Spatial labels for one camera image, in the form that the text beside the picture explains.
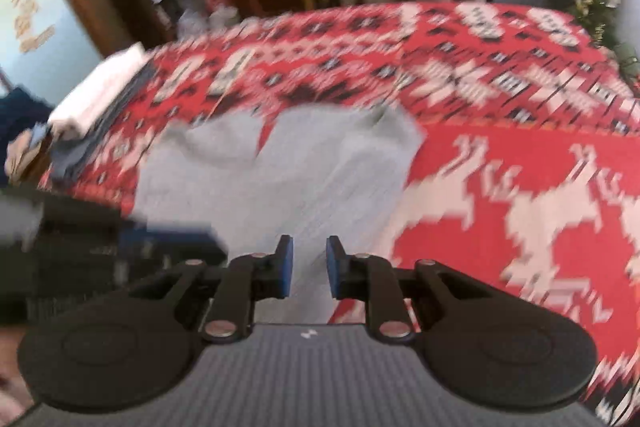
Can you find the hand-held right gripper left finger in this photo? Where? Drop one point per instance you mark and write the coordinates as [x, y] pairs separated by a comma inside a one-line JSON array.
[[285, 268]]

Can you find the red patterned blanket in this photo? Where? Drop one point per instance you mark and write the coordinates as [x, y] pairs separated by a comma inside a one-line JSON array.
[[500, 147]]

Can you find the gold wall decoration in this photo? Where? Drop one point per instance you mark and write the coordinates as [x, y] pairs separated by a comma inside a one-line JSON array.
[[27, 7]]

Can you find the white folded cloth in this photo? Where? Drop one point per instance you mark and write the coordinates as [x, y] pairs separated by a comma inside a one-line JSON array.
[[95, 92]]

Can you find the dark folded clothes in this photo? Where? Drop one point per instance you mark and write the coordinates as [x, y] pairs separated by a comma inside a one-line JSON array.
[[100, 132]]

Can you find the dark blue cloth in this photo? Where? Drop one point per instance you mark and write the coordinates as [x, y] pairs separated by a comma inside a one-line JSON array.
[[20, 112]]

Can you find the grey polo shirt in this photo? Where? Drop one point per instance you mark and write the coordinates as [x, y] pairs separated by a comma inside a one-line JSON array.
[[300, 167]]

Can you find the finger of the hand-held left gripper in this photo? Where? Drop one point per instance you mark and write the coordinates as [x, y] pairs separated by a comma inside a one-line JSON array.
[[170, 243]]

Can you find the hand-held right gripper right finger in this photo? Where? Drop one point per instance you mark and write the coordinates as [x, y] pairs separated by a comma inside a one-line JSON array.
[[333, 269]]

